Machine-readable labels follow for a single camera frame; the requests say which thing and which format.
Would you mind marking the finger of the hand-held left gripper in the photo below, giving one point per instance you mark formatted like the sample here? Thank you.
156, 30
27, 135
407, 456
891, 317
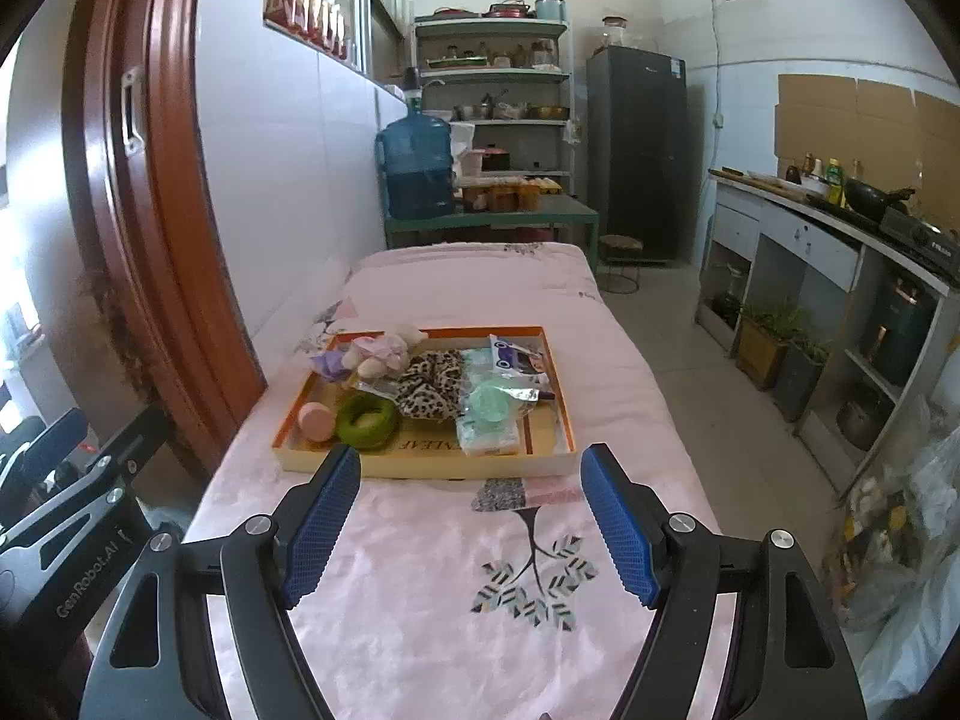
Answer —
75, 499
60, 431

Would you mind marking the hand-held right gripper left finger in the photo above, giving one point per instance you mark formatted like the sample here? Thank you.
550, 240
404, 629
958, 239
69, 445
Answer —
322, 529

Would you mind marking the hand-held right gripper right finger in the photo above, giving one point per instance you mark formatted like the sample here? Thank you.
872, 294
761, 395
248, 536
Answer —
619, 529

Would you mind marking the green fuzzy scrunchie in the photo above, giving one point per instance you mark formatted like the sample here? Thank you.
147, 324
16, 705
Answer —
349, 427

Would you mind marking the pink round powder puff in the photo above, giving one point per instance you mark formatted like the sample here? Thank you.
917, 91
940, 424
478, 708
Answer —
315, 421

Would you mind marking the orange-rimmed cardboard box tray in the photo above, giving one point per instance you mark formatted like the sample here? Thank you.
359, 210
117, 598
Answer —
420, 457

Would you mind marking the mint green wipes packet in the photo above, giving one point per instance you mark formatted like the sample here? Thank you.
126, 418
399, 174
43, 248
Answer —
487, 436

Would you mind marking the purple plush scrunchie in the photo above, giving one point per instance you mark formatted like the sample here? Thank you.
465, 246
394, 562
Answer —
330, 366

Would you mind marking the leopard print cloth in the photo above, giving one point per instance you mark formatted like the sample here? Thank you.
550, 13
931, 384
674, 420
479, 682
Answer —
431, 386

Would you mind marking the mint green puff packet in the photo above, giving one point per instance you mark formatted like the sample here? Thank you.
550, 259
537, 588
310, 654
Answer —
491, 401

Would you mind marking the pink white plush toy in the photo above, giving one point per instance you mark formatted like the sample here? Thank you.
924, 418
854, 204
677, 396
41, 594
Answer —
382, 349

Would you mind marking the purple print tissue packet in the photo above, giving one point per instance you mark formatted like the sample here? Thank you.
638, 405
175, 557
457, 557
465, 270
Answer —
514, 356

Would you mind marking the yellow planter with plant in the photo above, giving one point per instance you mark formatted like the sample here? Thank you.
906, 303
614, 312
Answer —
761, 352

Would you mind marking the dark planter with plant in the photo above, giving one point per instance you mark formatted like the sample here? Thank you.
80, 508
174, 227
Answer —
799, 386

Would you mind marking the dark glass jug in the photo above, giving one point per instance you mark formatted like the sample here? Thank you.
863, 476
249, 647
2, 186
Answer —
727, 304

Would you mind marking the brown wooden door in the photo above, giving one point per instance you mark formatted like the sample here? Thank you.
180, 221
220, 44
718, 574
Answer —
172, 202

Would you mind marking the metal pot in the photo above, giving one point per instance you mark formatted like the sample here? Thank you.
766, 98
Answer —
862, 420

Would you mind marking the round wooden stool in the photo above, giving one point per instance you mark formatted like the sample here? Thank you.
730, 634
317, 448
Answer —
621, 247

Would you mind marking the clear plastic bag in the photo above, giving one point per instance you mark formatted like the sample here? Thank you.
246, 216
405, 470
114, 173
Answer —
900, 555

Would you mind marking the green table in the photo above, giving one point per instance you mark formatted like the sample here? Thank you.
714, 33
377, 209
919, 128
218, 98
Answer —
562, 211

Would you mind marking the metal door latch plate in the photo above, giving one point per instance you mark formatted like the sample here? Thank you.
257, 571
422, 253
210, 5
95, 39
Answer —
133, 109

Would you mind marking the dark air fryer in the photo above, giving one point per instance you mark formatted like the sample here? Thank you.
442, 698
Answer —
896, 330

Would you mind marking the grey kitchen counter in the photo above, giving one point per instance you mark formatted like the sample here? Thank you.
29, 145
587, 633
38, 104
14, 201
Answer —
810, 240

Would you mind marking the row of amber jars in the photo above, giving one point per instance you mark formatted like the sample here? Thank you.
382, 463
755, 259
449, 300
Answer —
499, 199

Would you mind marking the dark grey refrigerator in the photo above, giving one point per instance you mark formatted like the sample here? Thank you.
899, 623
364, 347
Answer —
637, 157

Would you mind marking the wooden cutting board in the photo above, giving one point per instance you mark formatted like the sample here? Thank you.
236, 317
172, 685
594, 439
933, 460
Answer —
757, 181

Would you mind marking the blue water jug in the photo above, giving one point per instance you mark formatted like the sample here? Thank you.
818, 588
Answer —
416, 165

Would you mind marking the dark red pot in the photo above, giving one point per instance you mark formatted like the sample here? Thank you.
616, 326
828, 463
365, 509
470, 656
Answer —
495, 159

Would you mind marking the pink plastic container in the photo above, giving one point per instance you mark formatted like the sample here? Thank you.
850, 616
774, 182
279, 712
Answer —
471, 163

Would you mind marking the yellow oil bottle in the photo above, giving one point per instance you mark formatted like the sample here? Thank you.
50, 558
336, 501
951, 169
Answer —
834, 184

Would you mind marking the black wok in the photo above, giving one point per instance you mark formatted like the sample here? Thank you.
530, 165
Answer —
866, 196

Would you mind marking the gas stove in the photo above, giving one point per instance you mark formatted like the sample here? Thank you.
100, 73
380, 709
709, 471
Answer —
919, 240

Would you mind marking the brass metal bowl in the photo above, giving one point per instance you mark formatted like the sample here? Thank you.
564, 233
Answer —
549, 113

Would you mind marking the water jug pump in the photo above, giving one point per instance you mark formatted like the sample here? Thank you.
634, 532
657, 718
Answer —
412, 90

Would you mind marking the white metal shelf rack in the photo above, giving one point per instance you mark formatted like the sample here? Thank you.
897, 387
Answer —
495, 75

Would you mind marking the row of orange bottles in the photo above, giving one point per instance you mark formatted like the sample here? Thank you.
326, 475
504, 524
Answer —
304, 7

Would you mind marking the glass jar with lid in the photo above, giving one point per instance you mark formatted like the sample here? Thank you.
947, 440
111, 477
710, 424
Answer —
613, 34

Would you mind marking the teal kettle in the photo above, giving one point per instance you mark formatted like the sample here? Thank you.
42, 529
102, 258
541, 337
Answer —
551, 7

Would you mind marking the red cooking pot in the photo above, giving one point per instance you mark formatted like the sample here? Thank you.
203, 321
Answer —
508, 9

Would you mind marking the cardboard wall sheet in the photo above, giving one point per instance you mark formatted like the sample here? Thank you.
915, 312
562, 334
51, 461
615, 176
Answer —
937, 157
885, 127
817, 116

